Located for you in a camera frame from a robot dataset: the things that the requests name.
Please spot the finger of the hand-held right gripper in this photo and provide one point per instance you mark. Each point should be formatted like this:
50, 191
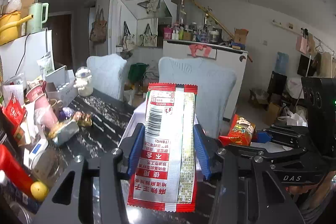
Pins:
283, 151
263, 136

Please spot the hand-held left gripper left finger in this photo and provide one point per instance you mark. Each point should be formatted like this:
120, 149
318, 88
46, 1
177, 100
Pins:
136, 150

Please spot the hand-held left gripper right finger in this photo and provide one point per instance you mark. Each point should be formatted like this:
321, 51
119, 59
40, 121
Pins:
201, 150

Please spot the lavender cardboard box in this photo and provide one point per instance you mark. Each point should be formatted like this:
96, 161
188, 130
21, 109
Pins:
131, 127

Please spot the red white snack packet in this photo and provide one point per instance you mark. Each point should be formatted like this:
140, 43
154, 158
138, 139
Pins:
162, 148

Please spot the red cartoon snack packet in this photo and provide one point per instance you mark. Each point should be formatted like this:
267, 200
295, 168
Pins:
236, 132

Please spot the person's right forearm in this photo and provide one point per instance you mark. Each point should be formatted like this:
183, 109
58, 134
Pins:
320, 205

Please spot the person's right hand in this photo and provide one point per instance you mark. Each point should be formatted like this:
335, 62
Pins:
299, 190

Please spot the brown floor carton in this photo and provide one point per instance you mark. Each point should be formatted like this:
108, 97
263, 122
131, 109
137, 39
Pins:
273, 113

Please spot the white plastic bag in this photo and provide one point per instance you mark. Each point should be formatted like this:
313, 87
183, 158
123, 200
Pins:
295, 117

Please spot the black speaker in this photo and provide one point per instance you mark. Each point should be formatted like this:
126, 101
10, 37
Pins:
277, 82

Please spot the blue water jug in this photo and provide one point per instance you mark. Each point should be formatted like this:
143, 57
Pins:
281, 65

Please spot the gold wrapped candy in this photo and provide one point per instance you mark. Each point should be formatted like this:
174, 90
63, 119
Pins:
82, 119

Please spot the large leaf-covered chair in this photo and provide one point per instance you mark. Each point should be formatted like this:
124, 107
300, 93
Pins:
210, 82

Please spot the pink hanging bag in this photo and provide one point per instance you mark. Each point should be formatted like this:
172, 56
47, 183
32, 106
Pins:
302, 44

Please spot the grey foil block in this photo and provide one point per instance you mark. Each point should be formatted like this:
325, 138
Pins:
65, 133

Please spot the green bag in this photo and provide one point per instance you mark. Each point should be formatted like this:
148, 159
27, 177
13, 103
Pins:
137, 71

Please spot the small leaf-covered chair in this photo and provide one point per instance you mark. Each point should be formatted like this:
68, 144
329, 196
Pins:
107, 74

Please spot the white cabinet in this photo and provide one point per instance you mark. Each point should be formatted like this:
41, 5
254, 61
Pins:
231, 61

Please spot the white astronaut figurine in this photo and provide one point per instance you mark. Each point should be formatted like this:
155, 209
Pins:
83, 82

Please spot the clear glass cup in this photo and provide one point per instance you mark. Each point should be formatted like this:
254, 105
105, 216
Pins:
47, 169

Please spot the white cardboard box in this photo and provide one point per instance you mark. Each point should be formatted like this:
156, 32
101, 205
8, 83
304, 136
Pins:
63, 87

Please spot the white box with blue label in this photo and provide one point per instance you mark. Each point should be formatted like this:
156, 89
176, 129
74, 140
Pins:
38, 150

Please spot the pink cup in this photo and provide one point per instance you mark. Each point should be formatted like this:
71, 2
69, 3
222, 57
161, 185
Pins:
44, 111

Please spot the pink bow cloth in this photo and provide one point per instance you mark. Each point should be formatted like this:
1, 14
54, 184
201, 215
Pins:
200, 50

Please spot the open cardboard box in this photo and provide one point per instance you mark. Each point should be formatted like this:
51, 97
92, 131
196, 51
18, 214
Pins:
241, 36

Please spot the yellow lemon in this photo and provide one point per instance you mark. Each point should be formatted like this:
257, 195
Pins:
39, 191

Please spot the beige tote bag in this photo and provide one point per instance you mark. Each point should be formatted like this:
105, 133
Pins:
148, 39
128, 41

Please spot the row of cosmetic bottles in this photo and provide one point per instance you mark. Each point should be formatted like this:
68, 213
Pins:
194, 33

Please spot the red plastic bottle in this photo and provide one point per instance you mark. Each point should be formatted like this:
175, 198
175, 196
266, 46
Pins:
13, 169

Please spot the white green pouch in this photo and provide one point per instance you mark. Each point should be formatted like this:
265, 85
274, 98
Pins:
46, 64

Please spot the brown tote bag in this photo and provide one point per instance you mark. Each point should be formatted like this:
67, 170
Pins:
98, 29

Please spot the blue printed packet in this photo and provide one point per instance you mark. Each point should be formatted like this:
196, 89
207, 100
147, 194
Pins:
18, 197

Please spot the red paper packet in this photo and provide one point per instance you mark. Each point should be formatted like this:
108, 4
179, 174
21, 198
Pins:
14, 113

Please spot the dark brown door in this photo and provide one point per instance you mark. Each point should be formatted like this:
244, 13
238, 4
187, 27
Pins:
61, 40

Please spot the white fridge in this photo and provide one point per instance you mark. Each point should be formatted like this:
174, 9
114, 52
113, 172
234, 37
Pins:
26, 56

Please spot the paper star decoration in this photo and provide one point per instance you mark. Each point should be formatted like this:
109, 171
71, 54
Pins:
151, 3

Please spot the green electric kettle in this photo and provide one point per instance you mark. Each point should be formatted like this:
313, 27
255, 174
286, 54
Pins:
36, 19

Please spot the yellow watering can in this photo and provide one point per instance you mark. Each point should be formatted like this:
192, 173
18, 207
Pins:
10, 27

